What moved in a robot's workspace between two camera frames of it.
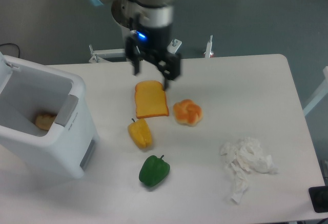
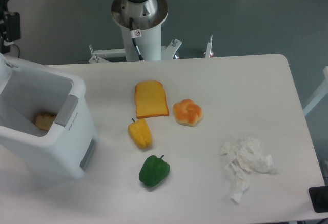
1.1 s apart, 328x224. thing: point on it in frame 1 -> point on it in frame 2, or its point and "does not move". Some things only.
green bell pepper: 154,170 does not move
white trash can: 27,90 does not move
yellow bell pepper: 140,131 does not move
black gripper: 155,41 -> 13,28
